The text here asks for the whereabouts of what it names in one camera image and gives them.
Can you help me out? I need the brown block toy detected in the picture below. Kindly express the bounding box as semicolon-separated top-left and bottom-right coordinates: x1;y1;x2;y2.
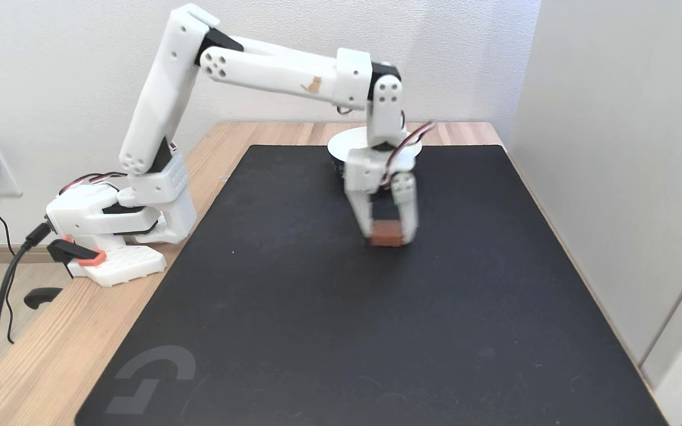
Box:
370;220;404;248

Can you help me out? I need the white and black paper bowl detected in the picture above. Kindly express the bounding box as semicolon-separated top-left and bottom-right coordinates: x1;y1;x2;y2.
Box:
327;126;424;179

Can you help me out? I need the black desk mat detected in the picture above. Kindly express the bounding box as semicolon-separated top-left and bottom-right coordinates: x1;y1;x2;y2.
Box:
75;145;667;426

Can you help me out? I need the white cabinet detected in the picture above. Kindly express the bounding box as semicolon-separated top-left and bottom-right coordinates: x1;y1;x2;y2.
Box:
506;0;682;426

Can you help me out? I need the black and orange clamp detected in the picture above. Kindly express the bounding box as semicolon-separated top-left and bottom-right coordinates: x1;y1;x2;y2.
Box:
24;235;107;310

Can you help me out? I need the red white servo cable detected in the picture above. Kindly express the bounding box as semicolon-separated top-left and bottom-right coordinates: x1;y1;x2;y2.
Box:
380;120;436;191

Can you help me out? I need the thick black cable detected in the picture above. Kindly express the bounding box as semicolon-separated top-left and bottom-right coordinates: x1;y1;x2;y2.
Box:
0;222;53;366

